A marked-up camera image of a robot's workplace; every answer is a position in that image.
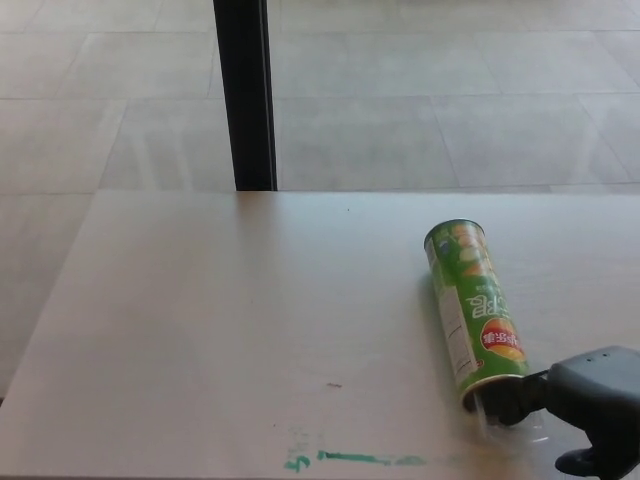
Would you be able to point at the green chips can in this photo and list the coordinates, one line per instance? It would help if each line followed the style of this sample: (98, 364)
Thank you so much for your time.
(462, 300)

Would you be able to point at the black vertical post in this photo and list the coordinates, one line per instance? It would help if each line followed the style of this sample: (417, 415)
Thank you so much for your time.
(246, 100)

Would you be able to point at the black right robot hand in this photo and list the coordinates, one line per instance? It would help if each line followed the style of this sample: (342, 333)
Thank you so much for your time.
(595, 390)

